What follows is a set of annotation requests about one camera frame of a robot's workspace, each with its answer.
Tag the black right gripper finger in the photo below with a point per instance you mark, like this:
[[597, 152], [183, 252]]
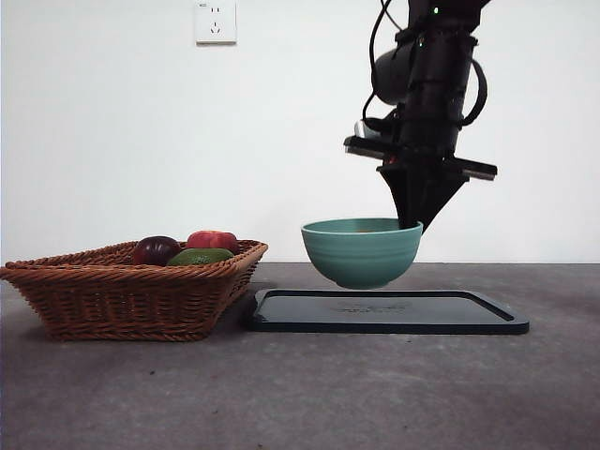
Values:
[[440, 187], [403, 187]]

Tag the teal ribbed bowl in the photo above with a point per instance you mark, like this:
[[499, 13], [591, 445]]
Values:
[[361, 258]]

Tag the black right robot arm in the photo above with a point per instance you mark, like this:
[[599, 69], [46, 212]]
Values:
[[436, 70]]

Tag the dark rectangular tray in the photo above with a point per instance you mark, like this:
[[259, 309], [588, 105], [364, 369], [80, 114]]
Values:
[[445, 314]]

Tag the red apple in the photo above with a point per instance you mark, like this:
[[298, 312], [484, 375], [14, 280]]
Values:
[[212, 240]]

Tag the green avocado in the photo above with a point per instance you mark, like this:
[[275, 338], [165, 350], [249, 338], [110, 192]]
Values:
[[199, 258]]

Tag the dark purple round fruit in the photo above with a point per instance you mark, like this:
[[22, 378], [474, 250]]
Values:
[[154, 250]]

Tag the brown wicker basket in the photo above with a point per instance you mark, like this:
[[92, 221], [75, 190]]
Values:
[[122, 304]]

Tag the pale grey camera box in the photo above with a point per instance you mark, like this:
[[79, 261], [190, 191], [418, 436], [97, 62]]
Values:
[[361, 127]]

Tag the white wall socket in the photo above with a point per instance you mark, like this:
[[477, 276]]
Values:
[[216, 23]]

